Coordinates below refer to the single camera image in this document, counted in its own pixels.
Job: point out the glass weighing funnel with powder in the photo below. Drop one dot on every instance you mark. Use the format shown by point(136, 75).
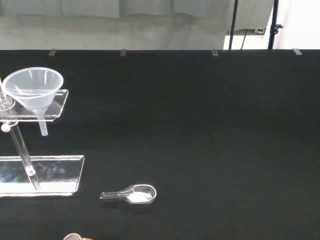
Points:
point(138, 195)

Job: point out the clear acrylic funnel stand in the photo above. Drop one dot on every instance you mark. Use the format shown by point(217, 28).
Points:
point(50, 172)

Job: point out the black bench cloth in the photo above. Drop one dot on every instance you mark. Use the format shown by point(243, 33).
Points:
point(200, 140)

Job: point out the clear tape strip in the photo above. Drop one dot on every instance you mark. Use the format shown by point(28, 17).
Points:
point(52, 52)
point(296, 51)
point(214, 52)
point(123, 52)

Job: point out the thin black tripod pole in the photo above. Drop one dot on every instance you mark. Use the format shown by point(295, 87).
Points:
point(233, 25)

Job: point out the white power strip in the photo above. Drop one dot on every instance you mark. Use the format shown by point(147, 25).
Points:
point(260, 30)

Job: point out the black tripod pole with clamp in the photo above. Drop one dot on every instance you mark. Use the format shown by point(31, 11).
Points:
point(273, 25)

